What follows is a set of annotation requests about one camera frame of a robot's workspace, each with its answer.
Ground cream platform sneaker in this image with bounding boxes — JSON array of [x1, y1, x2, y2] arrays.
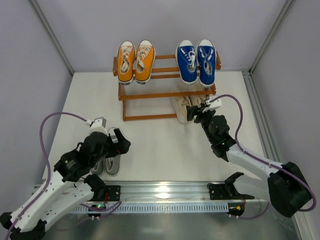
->
[[170, 96, 192, 124], [189, 95, 207, 107]]

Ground orange sneaker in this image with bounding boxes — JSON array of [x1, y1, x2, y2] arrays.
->
[[117, 40, 136, 85], [135, 40, 156, 85]]

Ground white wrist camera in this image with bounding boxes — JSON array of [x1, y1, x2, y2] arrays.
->
[[202, 99, 222, 113], [85, 116, 108, 135]]

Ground left aluminium corner post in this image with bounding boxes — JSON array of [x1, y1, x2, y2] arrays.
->
[[27, 0, 75, 76]]

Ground grey sneaker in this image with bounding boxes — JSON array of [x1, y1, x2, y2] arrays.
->
[[103, 127, 123, 177], [90, 159, 104, 176]]

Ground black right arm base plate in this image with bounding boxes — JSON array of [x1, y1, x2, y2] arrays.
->
[[207, 182, 244, 200]]

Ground aluminium corner frame post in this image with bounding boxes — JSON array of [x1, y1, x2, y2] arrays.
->
[[242, 0, 296, 162]]

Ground right controller board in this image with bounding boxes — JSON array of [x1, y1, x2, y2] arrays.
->
[[226, 204, 245, 219]]

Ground blue sneaker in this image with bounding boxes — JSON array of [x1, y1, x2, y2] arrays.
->
[[175, 40, 197, 85], [197, 39, 217, 88]]

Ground aluminium front rail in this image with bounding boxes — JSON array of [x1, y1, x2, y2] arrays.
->
[[32, 180, 256, 204]]

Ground wooden shoe shelf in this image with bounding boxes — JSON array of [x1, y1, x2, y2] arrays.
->
[[117, 54, 216, 121]]

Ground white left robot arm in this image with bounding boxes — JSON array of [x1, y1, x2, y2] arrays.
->
[[0, 128, 131, 240]]

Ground left controller board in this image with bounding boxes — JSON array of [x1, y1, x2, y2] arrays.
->
[[88, 204, 107, 220]]

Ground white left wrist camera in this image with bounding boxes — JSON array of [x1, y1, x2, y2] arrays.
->
[[85, 116, 108, 135]]

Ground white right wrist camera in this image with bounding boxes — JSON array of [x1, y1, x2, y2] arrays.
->
[[202, 99, 222, 113]]

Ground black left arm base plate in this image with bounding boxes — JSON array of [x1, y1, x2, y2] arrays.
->
[[90, 185, 121, 202]]

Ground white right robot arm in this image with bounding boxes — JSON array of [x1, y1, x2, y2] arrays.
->
[[186, 105, 316, 218]]

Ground controller board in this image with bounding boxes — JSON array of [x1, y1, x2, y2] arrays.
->
[[226, 204, 245, 219], [88, 204, 107, 220]]

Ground slotted cable duct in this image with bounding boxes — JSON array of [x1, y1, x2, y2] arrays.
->
[[72, 201, 230, 215]]

